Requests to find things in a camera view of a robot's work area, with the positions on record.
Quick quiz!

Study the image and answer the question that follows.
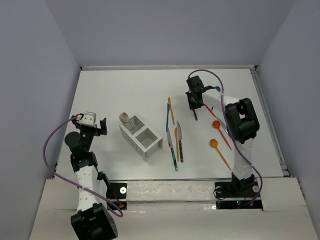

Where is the orange knife upper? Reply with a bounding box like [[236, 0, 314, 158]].
[[167, 97, 176, 125]]

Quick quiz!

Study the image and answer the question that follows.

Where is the yellow-orange spoon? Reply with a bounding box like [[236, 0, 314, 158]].
[[209, 138, 232, 171]]

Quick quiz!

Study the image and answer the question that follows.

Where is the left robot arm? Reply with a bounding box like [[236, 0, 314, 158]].
[[64, 112, 118, 240]]

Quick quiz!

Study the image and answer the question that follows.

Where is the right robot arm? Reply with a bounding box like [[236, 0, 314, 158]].
[[186, 75, 260, 196]]

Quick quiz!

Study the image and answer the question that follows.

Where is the orange knife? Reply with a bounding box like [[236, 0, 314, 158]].
[[174, 127, 180, 162], [167, 97, 176, 125]]

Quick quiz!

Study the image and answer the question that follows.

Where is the pink handle knife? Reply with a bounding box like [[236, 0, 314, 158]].
[[216, 117, 229, 134]]

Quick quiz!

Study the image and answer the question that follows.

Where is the red-orange knife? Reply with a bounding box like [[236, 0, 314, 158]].
[[204, 104, 217, 118]]

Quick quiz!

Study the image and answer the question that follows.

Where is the dark blue spoon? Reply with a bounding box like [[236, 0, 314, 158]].
[[211, 87, 222, 112]]

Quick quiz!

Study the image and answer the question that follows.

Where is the beige spoon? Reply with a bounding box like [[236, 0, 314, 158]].
[[119, 112, 131, 124]]

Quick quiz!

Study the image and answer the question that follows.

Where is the orange knife lower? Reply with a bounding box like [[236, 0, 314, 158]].
[[174, 127, 180, 162]]

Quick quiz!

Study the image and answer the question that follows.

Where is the blue knife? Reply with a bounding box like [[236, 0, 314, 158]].
[[165, 103, 170, 133]]

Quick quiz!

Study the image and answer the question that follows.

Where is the white utensil caddy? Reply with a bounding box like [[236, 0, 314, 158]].
[[119, 114, 163, 161]]

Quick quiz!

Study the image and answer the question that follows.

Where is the dark handle steel knife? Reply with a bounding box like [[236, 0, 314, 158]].
[[176, 121, 184, 163]]

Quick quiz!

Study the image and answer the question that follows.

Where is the white cardboard front cover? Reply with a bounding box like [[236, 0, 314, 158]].
[[29, 177, 316, 240]]

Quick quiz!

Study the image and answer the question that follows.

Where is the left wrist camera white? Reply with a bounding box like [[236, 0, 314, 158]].
[[78, 111, 97, 127]]

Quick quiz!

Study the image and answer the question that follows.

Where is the teal patterned handle knife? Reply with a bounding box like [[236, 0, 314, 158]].
[[167, 128, 179, 172]]

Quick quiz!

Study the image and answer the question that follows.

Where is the brown spoon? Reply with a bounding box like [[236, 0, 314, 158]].
[[192, 109, 198, 121]]

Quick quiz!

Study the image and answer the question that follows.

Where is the red-orange spoon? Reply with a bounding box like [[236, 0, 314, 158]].
[[212, 120, 232, 150]]

